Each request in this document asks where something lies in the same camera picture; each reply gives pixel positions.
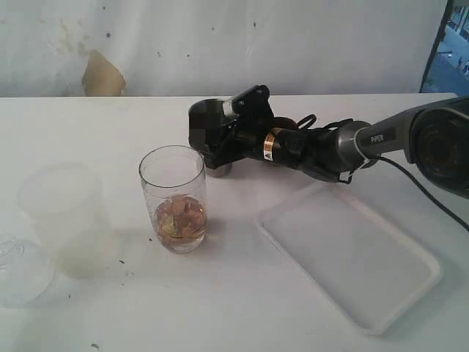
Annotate clear plastic shaker cup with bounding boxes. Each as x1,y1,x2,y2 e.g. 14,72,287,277
139,145,207,254

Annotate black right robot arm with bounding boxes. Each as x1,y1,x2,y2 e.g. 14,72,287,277
188,85,468,197

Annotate translucent white plastic container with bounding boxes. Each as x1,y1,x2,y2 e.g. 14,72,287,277
18,162,117,278

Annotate clear plastic shaker lid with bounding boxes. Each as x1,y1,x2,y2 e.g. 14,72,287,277
1,233,55,308

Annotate stainless steel tumbler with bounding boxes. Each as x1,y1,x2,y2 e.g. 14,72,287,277
188,98,232,178

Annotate small brown wooden cup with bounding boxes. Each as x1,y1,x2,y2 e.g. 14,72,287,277
273,117,298,130

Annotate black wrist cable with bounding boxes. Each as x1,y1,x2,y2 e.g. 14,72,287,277
296,114,469,234

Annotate white rectangular plastic tray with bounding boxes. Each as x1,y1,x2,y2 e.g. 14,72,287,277
256,185,443,336

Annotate dark metal frame post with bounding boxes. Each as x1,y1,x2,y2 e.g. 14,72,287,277
418,0,454,93

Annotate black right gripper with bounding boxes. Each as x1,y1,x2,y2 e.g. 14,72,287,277
188,84,274,163

